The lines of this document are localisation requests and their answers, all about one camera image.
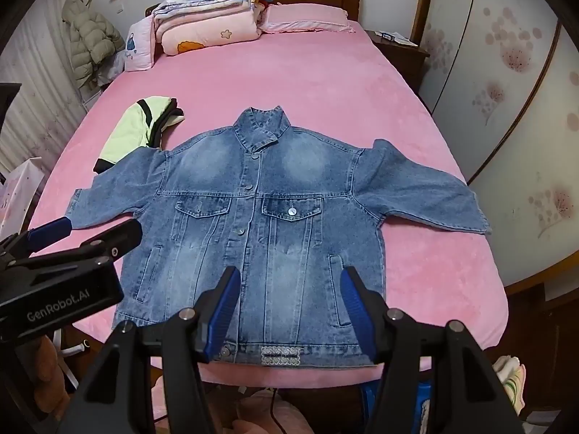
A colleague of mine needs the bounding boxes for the pink pillow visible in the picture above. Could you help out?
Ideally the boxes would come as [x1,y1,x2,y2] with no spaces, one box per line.
[260,4,358,34]

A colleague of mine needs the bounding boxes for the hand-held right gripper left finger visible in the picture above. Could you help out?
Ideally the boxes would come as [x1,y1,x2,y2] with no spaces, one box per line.
[56,266,242,434]

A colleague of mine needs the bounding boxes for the black cable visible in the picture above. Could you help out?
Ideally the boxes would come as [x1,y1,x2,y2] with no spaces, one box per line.
[269,389,290,434]

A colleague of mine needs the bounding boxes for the blue denim jacket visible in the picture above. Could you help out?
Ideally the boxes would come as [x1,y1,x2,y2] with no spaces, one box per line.
[65,106,493,367]

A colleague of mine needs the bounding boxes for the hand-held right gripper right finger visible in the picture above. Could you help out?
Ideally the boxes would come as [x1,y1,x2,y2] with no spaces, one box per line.
[339,266,525,434]

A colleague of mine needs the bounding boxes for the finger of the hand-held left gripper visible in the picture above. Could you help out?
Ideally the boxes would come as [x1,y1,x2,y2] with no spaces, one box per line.
[9,219,144,276]
[0,216,73,258]

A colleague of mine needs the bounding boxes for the person's pink clothing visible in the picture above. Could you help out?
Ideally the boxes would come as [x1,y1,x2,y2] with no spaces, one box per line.
[226,389,295,434]

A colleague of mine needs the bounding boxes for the pale curtain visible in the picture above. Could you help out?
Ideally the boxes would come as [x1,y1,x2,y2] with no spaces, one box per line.
[0,9,91,177]

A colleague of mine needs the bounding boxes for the blue plastic container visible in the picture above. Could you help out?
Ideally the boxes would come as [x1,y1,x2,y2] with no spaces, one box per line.
[362,380,435,434]

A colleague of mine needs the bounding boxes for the wooden nightstand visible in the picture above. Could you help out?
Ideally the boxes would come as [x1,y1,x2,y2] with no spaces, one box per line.
[364,29,430,100]

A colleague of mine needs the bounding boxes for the folded pink floral quilt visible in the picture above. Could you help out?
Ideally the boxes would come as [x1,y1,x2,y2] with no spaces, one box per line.
[151,0,265,57]

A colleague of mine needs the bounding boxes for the pale green puffer coat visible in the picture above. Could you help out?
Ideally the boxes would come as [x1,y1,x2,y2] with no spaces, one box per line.
[61,0,125,89]

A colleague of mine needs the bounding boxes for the person's left forearm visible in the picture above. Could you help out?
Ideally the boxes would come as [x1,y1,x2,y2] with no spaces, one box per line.
[27,335,68,403]

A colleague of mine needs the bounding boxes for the pink bed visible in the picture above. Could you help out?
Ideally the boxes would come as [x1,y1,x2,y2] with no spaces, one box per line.
[18,20,507,390]

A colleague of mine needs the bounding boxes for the white printed pillow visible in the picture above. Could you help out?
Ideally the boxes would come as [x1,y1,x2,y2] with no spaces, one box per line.
[122,16,157,73]

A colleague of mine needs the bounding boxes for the floral wardrobe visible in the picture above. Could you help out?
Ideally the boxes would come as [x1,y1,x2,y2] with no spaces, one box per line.
[416,0,579,299]

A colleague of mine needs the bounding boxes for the green and black jacket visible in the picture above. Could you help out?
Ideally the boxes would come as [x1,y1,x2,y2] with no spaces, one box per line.
[93,96,186,175]

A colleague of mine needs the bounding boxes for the papers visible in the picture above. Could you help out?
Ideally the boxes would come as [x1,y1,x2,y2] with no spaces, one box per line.
[375,31,419,48]

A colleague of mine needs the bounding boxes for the white green striped cloth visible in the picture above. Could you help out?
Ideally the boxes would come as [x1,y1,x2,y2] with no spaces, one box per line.
[491,355,528,417]

